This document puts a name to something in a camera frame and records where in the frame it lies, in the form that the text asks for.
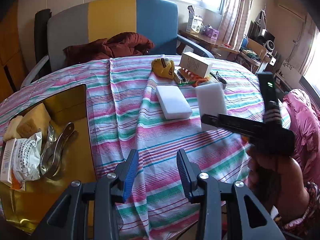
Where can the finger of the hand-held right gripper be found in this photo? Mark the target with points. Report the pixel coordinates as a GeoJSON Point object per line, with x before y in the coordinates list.
{"type": "Point", "coordinates": [240, 121]}
{"type": "Point", "coordinates": [225, 126]}

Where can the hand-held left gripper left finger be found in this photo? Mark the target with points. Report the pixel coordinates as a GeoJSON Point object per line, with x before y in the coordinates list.
{"type": "Point", "coordinates": [131, 177]}

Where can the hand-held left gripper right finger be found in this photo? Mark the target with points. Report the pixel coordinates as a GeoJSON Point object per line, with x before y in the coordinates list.
{"type": "Point", "coordinates": [182, 172]}

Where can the white foam block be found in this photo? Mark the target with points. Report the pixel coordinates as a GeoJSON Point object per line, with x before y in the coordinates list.
{"type": "Point", "coordinates": [211, 100]}
{"type": "Point", "coordinates": [173, 102]}

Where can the gold square tray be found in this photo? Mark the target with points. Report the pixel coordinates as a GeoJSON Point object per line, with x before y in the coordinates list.
{"type": "Point", "coordinates": [75, 160]}

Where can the white carton box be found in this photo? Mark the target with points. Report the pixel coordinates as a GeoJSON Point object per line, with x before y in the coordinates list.
{"type": "Point", "coordinates": [196, 65]}

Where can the white crinkled packet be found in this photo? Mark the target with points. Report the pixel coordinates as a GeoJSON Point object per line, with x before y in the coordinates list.
{"type": "Point", "coordinates": [25, 157]}

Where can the large yellow sponge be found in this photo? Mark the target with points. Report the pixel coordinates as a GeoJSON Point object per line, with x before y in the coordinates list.
{"type": "Point", "coordinates": [32, 120]}

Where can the small white orange box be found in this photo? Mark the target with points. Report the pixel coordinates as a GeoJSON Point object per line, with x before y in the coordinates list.
{"type": "Point", "coordinates": [6, 162]}

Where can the pale yellow sponge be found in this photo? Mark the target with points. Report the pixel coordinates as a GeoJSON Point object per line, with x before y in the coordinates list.
{"type": "Point", "coordinates": [12, 128]}

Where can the person's right forearm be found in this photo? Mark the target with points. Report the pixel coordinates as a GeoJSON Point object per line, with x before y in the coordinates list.
{"type": "Point", "coordinates": [287, 185]}

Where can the person's right hand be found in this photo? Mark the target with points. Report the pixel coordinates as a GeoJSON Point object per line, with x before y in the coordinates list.
{"type": "Point", "coordinates": [253, 165]}

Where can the striped pink green tablecloth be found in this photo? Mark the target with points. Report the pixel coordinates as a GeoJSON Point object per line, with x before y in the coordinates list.
{"type": "Point", "coordinates": [162, 150]}

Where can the pink ruffled cloth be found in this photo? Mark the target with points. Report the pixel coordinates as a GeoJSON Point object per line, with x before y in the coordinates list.
{"type": "Point", "coordinates": [305, 120]}

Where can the black metal clip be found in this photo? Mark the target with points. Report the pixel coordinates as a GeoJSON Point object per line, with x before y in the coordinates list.
{"type": "Point", "coordinates": [220, 80]}

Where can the black silver stereo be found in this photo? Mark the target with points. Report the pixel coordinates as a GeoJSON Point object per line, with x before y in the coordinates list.
{"type": "Point", "coordinates": [262, 35]}

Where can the yellow plush toy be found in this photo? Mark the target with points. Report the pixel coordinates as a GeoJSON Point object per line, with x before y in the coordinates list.
{"type": "Point", "coordinates": [163, 67]}

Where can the purple box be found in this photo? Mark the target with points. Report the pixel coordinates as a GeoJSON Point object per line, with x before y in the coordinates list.
{"type": "Point", "coordinates": [211, 32]}

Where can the wooden side table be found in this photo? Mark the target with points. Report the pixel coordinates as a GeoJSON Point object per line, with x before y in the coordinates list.
{"type": "Point", "coordinates": [197, 40]}

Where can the pale pink curtain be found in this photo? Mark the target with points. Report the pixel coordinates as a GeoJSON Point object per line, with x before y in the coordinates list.
{"type": "Point", "coordinates": [236, 12]}

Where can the white printed box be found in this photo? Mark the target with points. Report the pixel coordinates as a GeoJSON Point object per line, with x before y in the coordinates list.
{"type": "Point", "coordinates": [195, 25]}

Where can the maroon padded jacket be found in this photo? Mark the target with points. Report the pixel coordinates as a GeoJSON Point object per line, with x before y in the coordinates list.
{"type": "Point", "coordinates": [120, 45]}

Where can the grey yellow blue armchair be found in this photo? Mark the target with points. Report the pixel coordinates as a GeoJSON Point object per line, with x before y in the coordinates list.
{"type": "Point", "coordinates": [112, 15]}

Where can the wooden wardrobe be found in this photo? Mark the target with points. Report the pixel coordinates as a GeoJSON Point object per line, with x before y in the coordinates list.
{"type": "Point", "coordinates": [10, 55]}

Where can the black rolled mat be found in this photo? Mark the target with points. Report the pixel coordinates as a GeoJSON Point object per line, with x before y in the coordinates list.
{"type": "Point", "coordinates": [41, 30]}

